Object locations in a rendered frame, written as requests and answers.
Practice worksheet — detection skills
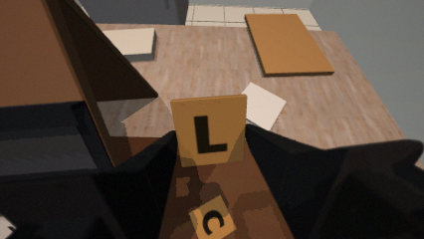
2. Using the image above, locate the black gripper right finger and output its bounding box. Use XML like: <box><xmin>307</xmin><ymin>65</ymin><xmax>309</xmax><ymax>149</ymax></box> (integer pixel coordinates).
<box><xmin>245</xmin><ymin>123</ymin><xmax>424</xmax><ymax>239</ymax></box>

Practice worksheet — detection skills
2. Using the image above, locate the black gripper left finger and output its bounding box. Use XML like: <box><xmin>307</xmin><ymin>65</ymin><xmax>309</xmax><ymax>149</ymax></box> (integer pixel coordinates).
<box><xmin>0</xmin><ymin>130</ymin><xmax>178</xmax><ymax>239</ymax></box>

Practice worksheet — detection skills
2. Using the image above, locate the tan flat rectangular board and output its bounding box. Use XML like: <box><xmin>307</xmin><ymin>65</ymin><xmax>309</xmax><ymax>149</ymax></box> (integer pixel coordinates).
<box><xmin>245</xmin><ymin>13</ymin><xmax>335</xmax><ymax>78</ymax></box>

